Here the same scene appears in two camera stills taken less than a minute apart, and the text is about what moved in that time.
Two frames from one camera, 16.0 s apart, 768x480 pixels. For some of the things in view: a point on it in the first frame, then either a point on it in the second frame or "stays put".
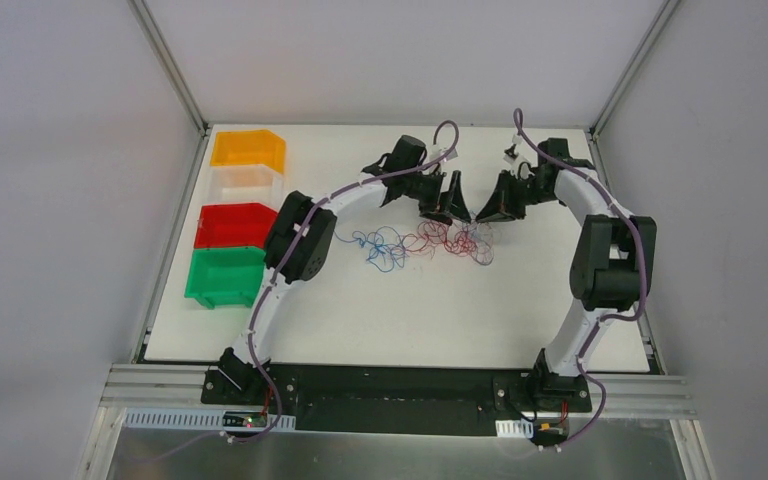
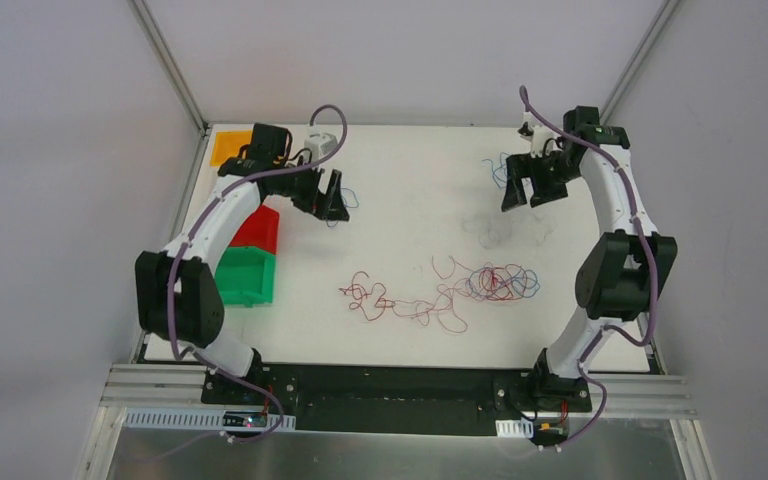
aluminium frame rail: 161,386 stays put
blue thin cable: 387,247 to 498,283
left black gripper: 435,192 to 317,187
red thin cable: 434,232 to 493,283
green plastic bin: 225,275 stays put
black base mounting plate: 396,399 stays put
